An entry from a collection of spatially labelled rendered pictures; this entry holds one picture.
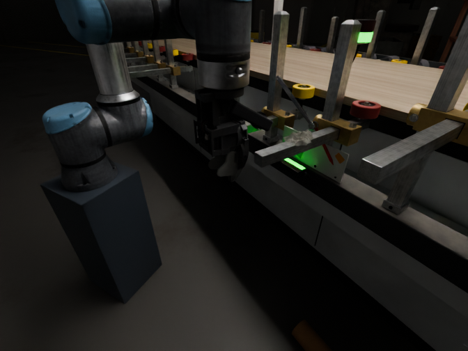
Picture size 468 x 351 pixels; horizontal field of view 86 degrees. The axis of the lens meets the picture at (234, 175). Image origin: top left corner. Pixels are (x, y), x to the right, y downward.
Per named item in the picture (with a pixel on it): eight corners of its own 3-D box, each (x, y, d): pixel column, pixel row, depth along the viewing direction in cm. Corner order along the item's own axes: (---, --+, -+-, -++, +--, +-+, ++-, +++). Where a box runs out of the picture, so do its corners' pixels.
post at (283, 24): (269, 152, 102) (281, 11, 75) (263, 148, 104) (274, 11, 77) (275, 150, 103) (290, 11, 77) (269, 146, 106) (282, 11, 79)
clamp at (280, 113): (282, 131, 89) (283, 118, 86) (258, 120, 99) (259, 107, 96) (294, 127, 92) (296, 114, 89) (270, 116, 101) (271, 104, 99)
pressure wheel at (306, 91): (310, 119, 94) (316, 88, 88) (290, 118, 95) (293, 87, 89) (308, 112, 101) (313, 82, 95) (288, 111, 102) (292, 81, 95)
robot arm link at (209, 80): (230, 52, 47) (263, 59, 41) (230, 79, 50) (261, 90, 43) (187, 56, 43) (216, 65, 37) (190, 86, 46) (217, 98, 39)
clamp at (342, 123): (347, 147, 70) (352, 130, 67) (310, 131, 79) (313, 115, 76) (359, 142, 73) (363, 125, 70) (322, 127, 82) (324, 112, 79)
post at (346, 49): (317, 185, 85) (354, 20, 59) (308, 180, 88) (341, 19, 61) (323, 182, 87) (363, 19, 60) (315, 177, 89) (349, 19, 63)
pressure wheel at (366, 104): (360, 145, 76) (372, 108, 70) (338, 136, 82) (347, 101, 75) (375, 138, 80) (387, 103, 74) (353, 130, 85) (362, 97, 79)
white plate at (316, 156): (339, 183, 76) (347, 154, 70) (281, 150, 94) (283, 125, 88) (340, 183, 76) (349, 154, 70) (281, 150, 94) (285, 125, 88)
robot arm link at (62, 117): (53, 153, 92) (33, 106, 82) (102, 140, 101) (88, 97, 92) (64, 170, 82) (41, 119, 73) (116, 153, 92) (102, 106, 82)
